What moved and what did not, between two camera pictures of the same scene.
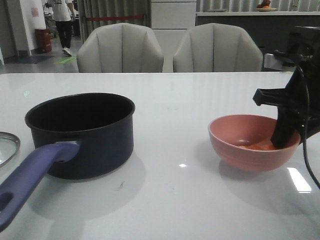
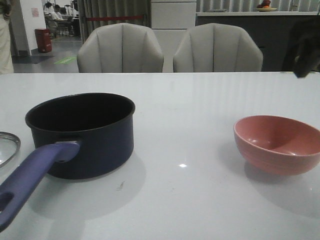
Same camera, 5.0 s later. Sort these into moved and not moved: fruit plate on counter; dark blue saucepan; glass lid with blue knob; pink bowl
Moved: pink bowl
Not moved: dark blue saucepan; glass lid with blue knob; fruit plate on counter
